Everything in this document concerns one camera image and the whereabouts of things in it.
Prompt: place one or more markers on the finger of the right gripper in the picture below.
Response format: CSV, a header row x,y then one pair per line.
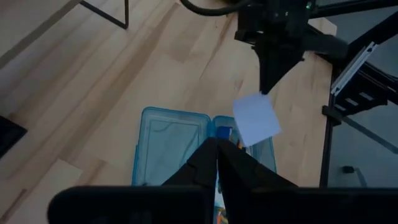
x,y
268,68
287,67

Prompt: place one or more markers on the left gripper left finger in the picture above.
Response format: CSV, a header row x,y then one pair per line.
x,y
202,168

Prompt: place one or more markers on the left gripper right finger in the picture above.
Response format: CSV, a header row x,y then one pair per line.
x,y
242,174

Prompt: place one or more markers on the orange wooden pencil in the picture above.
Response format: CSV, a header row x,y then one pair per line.
x,y
240,144

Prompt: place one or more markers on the small blue eraser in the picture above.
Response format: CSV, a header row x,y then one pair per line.
x,y
224,132

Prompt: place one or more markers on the blue transparent pencil case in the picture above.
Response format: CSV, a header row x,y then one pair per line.
x,y
168,143

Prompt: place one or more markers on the lilac sticky note pad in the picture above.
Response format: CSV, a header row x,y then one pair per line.
x,y
256,119

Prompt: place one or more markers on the small black box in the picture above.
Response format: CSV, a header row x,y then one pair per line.
x,y
11,135

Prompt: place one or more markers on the wooden shelf riser black legs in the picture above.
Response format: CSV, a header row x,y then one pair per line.
x,y
31,18

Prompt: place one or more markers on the black metal table frame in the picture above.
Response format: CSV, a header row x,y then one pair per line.
x,y
326,140

